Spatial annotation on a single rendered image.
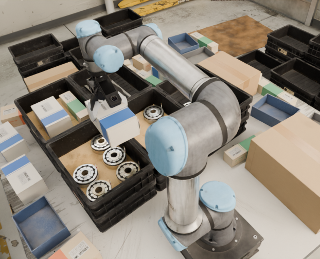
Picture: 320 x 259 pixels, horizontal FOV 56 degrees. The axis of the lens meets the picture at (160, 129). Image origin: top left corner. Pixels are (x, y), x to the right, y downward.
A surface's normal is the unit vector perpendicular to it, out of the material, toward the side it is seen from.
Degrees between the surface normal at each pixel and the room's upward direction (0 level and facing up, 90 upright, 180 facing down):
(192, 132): 34
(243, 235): 3
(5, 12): 90
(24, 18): 90
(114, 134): 90
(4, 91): 0
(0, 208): 0
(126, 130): 90
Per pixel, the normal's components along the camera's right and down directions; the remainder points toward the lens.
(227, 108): 0.34, -0.44
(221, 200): 0.01, -0.76
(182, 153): 0.41, 0.25
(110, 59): 0.54, 0.57
